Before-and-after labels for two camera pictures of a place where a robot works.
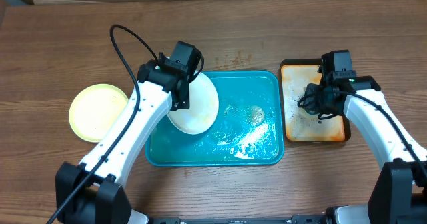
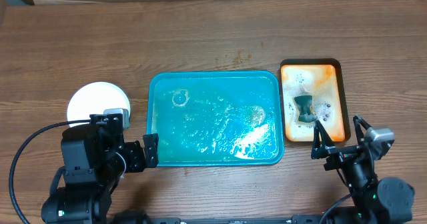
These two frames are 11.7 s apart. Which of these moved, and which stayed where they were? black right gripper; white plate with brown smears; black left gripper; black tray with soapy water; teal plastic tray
Moved: black right gripper; black left gripper; white plate with brown smears
Stayed: teal plastic tray; black tray with soapy water
